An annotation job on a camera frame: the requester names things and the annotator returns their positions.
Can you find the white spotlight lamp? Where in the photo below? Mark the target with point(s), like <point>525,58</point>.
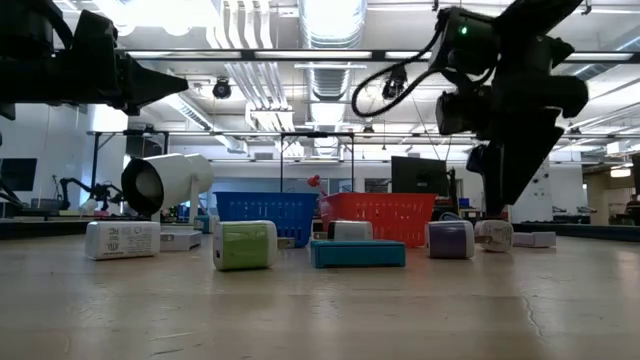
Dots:
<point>170,180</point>

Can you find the white round pillar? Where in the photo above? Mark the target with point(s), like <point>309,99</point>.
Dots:
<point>540,200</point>

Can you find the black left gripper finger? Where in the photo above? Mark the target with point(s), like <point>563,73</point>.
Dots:
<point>150,85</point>

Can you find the silver ventilation duct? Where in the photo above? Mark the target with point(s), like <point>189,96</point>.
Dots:
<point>332,25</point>

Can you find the purple white charger cube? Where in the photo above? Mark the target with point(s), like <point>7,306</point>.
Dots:
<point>450,240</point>

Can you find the blue plastic basket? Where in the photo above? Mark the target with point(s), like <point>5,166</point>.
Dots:
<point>295,212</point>

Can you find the white box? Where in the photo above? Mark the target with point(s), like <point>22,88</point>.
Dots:
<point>181,241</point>

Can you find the red round lamp head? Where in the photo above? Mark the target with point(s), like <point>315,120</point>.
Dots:
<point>313,180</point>

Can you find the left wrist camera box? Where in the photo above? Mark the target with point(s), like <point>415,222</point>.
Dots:
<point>95,30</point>

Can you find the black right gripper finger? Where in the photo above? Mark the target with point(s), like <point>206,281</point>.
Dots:
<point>492,180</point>
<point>525,165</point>

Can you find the black monitor back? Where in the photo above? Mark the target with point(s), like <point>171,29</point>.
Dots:
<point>419,175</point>

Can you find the teal flat box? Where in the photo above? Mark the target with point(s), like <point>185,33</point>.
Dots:
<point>357,255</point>

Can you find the red plastic basket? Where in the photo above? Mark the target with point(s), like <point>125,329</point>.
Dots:
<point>395,215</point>

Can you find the glowing rectangular lamp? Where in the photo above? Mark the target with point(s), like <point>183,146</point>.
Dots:
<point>620,172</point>

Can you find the blue white round object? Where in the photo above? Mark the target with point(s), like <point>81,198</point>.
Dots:
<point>450,216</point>

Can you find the white printed power adapter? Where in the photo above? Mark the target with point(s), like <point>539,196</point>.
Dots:
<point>122,240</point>

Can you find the white rounded charger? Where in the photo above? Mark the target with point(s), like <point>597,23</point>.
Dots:
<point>497,235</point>

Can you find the dark monitor screen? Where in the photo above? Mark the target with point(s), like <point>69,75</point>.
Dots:
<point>19,174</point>

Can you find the black background robot arm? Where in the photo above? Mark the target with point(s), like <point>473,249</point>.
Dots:
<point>67,181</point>
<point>102,192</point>

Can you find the long linear ceiling light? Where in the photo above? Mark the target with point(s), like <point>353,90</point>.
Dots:
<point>310,54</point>

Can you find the black tall stand frame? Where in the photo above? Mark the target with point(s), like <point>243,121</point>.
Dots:
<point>317,134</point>

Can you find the green white charger cube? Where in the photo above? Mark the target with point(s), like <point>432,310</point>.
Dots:
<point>245,245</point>

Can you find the red storage shelf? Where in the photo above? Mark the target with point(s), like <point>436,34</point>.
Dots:
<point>495,202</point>

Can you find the black ceiling spotlight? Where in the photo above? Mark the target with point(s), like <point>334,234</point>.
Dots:
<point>221,89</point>

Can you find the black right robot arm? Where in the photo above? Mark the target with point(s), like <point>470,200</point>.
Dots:
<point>540,15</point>

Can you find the long grey box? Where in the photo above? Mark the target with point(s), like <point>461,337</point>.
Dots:
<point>535,240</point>

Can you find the white charger black face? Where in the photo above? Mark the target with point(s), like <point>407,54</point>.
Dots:
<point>352,231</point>

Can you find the black background rig frame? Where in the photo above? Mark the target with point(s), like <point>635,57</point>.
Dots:
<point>95,160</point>

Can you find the teal charger cube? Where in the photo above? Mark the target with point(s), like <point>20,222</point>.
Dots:
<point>202,225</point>

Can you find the black hanging overhead camera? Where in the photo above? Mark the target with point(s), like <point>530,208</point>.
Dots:
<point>395,87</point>

